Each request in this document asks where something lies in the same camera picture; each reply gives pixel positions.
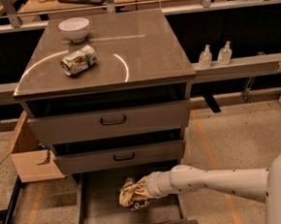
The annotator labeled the brown chip bag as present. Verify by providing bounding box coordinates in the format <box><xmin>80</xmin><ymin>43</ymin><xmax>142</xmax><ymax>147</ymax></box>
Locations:
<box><xmin>119</xmin><ymin>177</ymin><xmax>152</xmax><ymax>211</ymax></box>

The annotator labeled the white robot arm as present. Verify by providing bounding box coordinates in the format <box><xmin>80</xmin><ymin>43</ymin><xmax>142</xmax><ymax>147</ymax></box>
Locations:
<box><xmin>138</xmin><ymin>154</ymin><xmax>281</xmax><ymax>224</ymax></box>

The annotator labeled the open bottom grey drawer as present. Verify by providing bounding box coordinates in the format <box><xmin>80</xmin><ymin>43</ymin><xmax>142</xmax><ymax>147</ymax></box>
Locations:
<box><xmin>77</xmin><ymin>161</ymin><xmax>198</xmax><ymax>224</ymax></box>

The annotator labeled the middle grey drawer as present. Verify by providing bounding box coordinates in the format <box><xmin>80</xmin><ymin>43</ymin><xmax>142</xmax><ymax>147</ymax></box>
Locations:
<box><xmin>54</xmin><ymin>140</ymin><xmax>186</xmax><ymax>176</ymax></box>

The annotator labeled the grey drawer cabinet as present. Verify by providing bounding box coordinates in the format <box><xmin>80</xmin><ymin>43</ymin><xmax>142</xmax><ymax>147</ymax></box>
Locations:
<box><xmin>7</xmin><ymin>6</ymin><xmax>208</xmax><ymax>224</ymax></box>

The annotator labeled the top grey drawer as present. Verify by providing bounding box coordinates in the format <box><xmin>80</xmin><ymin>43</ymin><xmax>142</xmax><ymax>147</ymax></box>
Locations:
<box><xmin>28</xmin><ymin>100</ymin><xmax>190</xmax><ymax>145</ymax></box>

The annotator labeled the cardboard box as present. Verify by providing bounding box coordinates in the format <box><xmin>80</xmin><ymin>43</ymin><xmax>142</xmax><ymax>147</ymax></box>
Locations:
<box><xmin>0</xmin><ymin>112</ymin><xmax>65</xmax><ymax>182</ymax></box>

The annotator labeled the crushed green white can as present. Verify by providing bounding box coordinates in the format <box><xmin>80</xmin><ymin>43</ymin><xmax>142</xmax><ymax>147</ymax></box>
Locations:
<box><xmin>61</xmin><ymin>46</ymin><xmax>97</xmax><ymax>76</ymax></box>

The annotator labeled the left clear sanitizer bottle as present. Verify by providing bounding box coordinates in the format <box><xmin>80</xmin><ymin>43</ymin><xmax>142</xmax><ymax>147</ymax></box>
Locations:
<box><xmin>198</xmin><ymin>45</ymin><xmax>212</xmax><ymax>68</ymax></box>

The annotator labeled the clear sanitizer bottle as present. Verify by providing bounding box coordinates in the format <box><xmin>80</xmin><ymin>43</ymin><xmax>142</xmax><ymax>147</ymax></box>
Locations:
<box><xmin>218</xmin><ymin>41</ymin><xmax>233</xmax><ymax>65</ymax></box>
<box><xmin>198</xmin><ymin>45</ymin><xmax>212</xmax><ymax>68</ymax></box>

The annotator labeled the right clear sanitizer bottle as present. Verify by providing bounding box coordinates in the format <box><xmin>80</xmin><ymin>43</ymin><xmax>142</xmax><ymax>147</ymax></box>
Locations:
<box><xmin>218</xmin><ymin>41</ymin><xmax>233</xmax><ymax>65</ymax></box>

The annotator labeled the white ceramic bowl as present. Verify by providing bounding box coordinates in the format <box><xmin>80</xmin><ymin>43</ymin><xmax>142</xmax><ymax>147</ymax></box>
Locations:
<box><xmin>59</xmin><ymin>17</ymin><xmax>90</xmax><ymax>43</ymax></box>

